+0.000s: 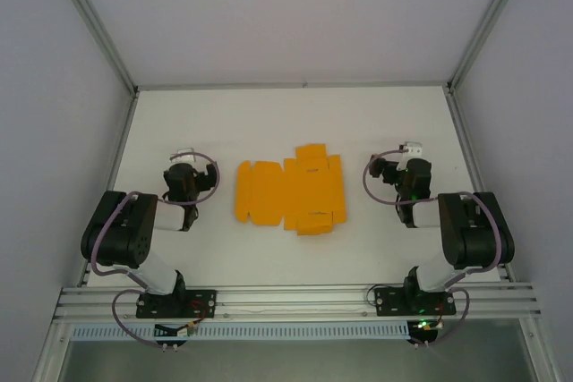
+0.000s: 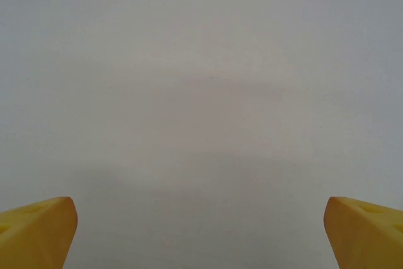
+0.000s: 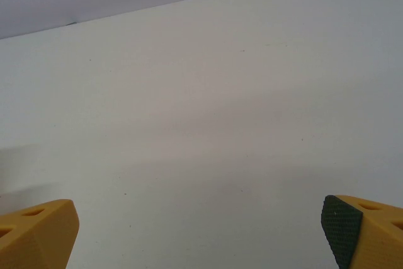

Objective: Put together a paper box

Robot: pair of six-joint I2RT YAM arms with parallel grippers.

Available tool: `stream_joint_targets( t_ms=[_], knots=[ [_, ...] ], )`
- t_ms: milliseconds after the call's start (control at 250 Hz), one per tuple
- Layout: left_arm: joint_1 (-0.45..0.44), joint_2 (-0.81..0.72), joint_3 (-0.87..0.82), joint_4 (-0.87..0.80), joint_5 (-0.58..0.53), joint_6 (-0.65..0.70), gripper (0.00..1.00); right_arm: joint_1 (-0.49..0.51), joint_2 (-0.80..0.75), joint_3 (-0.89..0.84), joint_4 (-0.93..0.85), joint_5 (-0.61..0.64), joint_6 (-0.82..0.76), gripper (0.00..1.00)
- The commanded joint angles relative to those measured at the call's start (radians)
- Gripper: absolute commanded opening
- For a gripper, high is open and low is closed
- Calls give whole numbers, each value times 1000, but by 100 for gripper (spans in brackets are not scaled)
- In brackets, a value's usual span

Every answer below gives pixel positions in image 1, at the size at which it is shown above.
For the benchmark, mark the orange cardboard box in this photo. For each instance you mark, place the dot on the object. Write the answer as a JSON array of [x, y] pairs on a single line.
[[264, 194]]

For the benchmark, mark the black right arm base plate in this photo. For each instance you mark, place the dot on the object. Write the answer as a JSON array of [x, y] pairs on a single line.
[[391, 301]]

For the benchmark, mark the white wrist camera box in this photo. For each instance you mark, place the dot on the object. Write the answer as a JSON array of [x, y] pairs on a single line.
[[413, 148], [185, 155]]

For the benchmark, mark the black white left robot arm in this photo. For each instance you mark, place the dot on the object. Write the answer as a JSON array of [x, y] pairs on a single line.
[[121, 230]]

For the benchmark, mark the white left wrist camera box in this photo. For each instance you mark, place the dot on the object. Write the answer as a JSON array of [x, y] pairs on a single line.
[[185, 155]]

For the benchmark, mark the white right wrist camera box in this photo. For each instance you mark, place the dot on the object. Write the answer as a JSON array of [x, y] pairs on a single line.
[[413, 148]]

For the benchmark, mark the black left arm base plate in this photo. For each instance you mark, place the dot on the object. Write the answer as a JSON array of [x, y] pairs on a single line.
[[201, 301]]

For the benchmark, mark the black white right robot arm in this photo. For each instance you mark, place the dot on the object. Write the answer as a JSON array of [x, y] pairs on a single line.
[[474, 230]]

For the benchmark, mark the aluminium frame post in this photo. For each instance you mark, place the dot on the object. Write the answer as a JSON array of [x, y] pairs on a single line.
[[96, 24], [490, 19]]

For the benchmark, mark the aluminium mounting rail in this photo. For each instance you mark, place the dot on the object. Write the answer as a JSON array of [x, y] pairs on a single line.
[[291, 299]]

